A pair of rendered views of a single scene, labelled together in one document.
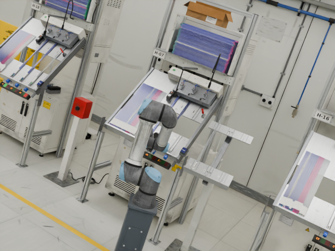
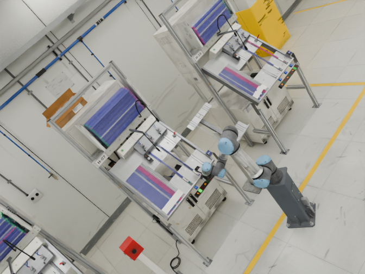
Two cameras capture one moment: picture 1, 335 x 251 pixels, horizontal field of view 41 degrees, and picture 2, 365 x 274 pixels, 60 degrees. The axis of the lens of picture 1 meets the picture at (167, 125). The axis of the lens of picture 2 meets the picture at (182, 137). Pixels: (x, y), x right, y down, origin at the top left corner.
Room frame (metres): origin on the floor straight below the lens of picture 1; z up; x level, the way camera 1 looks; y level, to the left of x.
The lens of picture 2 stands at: (1.43, 1.60, 2.39)
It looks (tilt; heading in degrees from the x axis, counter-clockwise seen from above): 27 degrees down; 317
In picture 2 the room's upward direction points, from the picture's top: 40 degrees counter-clockwise
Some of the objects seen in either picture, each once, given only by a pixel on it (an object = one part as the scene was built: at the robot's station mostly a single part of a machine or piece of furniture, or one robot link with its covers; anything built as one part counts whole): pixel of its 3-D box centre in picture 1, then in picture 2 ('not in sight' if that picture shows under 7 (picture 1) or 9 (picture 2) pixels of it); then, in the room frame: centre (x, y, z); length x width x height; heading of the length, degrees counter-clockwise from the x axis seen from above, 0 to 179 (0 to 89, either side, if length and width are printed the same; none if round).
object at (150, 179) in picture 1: (150, 179); (265, 164); (2.61, 0.00, 0.72); 0.13 x 0.12 x 0.14; 91
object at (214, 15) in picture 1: (217, 13); (74, 100); (4.06, -0.11, 1.82); 0.68 x 0.30 x 0.20; 67
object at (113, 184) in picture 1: (161, 172); (179, 196); (3.88, -0.08, 0.31); 0.70 x 0.65 x 0.62; 67
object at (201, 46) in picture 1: (205, 47); (114, 116); (3.74, -0.09, 1.52); 0.51 x 0.13 x 0.27; 67
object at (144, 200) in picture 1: (145, 195); (271, 173); (2.61, -0.01, 0.60); 0.15 x 0.15 x 0.10
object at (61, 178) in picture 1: (72, 140); (153, 266); (3.73, 0.76, 0.39); 0.24 x 0.24 x 0.78; 67
